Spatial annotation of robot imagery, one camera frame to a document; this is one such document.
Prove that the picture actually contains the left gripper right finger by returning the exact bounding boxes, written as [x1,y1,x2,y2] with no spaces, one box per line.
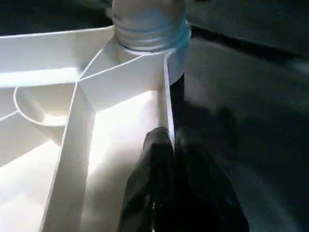
[153,138,250,232]

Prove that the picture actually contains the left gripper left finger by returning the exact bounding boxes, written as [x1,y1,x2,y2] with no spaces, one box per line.
[118,127,175,232]

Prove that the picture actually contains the white plastic table top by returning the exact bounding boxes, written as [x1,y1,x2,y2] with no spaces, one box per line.
[0,24,193,232]

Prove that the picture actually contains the white plastic table leg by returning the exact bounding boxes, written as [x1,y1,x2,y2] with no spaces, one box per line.
[111,0,190,53]

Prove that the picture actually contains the black work mat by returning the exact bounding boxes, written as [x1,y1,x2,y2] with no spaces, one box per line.
[0,0,309,232]

